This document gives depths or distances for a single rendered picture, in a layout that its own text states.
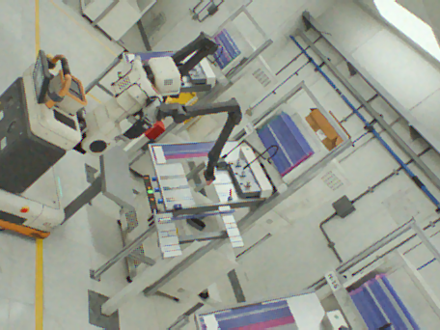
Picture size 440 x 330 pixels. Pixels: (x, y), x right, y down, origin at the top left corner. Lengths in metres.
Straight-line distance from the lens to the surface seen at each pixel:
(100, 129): 2.75
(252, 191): 3.12
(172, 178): 3.20
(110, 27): 7.37
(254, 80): 4.33
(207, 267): 3.58
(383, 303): 2.52
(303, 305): 2.68
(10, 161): 2.62
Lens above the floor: 1.91
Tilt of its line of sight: 15 degrees down
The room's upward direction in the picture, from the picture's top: 51 degrees clockwise
